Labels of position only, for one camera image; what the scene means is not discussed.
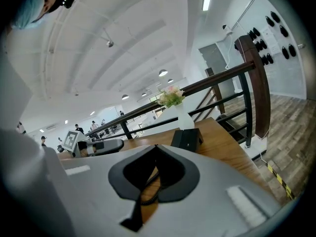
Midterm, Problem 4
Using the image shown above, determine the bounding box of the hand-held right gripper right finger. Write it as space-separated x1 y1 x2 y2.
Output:
140 144 282 237

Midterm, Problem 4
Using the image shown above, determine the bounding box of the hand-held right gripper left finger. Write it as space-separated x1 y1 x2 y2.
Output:
61 144 158 237

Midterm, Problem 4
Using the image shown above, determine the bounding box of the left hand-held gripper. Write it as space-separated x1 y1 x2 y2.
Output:
63 130 125 158

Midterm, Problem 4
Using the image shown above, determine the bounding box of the black box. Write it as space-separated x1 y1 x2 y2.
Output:
170 137 201 151
173 128 204 143

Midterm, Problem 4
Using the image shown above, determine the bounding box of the person's left forearm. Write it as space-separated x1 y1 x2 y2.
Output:
57 151 75 160

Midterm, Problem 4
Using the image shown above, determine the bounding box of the person's left hand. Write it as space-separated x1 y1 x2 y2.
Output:
79 142 96 157

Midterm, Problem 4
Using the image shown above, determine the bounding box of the yellow black hazard tape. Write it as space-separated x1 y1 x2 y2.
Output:
267 163 295 200

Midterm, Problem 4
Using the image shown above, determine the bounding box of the pink flower bouquet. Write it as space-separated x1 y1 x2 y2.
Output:
157 84 186 109

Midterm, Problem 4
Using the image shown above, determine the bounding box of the striped shirt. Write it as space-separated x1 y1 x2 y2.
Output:
15 121 27 135

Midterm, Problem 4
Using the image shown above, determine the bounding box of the dark wooden handrail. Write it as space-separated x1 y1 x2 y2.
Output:
84 61 255 137

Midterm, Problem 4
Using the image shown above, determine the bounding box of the grey back door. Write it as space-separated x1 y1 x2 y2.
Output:
198 42 235 93

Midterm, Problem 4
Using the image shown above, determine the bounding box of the blue face mask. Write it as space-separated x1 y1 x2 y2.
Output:
11 0 46 31

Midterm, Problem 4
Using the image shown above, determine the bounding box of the white paper sheet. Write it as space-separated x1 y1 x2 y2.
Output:
262 26 281 55

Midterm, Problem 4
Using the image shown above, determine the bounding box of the row of black shoes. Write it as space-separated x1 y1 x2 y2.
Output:
248 10 297 66

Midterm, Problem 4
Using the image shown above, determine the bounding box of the black cable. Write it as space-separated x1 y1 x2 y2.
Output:
140 170 161 206

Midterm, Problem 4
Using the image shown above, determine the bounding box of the slim dark wooden post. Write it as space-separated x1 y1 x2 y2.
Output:
205 67 227 115

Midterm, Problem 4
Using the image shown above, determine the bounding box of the thick dark wooden newel post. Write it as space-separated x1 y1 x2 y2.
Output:
234 35 272 140

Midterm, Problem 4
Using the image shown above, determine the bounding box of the white camera cable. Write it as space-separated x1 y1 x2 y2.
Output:
224 33 234 70

